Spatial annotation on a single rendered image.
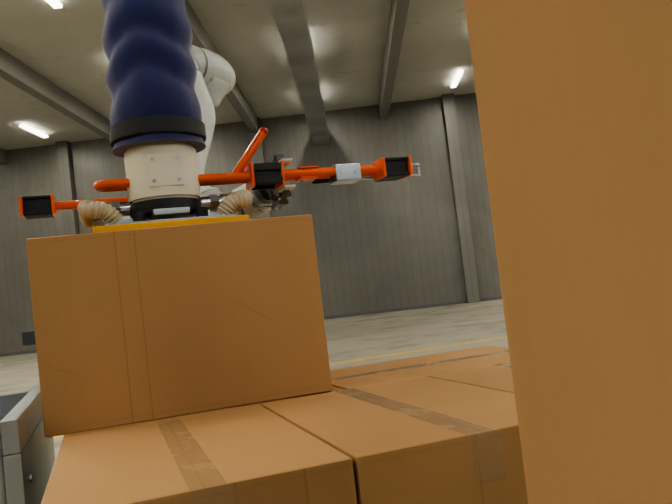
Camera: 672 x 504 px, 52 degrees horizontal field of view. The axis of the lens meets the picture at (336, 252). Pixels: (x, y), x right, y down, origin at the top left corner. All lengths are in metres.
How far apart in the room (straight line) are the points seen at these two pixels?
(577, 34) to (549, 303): 0.11
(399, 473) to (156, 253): 0.76
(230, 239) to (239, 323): 0.18
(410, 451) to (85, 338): 0.77
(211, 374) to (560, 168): 1.28
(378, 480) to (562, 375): 0.70
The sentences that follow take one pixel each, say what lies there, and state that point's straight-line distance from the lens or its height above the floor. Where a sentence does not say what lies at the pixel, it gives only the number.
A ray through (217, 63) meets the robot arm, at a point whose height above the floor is 1.56.
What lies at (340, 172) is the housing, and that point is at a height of 1.07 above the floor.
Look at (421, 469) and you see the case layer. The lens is 1.02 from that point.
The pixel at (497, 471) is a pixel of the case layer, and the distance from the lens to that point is 1.08.
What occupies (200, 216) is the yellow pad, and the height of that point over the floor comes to 0.97.
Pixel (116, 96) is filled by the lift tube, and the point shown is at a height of 1.27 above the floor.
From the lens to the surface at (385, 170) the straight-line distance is 1.83.
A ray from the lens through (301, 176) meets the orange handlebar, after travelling 1.78.
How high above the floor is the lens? 0.77
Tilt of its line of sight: 3 degrees up
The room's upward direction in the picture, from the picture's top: 7 degrees counter-clockwise
